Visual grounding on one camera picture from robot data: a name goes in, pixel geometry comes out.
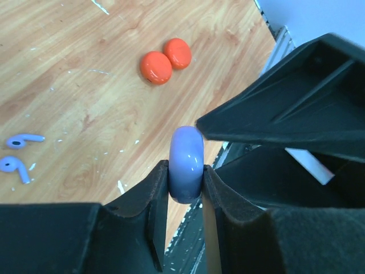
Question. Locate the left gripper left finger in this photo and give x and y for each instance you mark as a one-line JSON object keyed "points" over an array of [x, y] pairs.
{"points": [[126, 235]]}

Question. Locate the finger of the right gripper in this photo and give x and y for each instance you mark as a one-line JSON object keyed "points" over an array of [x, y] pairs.
{"points": [[312, 99], [271, 177]]}

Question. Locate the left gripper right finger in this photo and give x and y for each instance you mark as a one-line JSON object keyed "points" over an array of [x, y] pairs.
{"points": [[242, 238]]}

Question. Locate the purple earbud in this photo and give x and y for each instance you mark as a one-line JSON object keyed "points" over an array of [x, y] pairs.
{"points": [[11, 164], [20, 140]]}

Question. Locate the orange earbud charging case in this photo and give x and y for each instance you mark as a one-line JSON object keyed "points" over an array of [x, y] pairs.
{"points": [[156, 68]]}

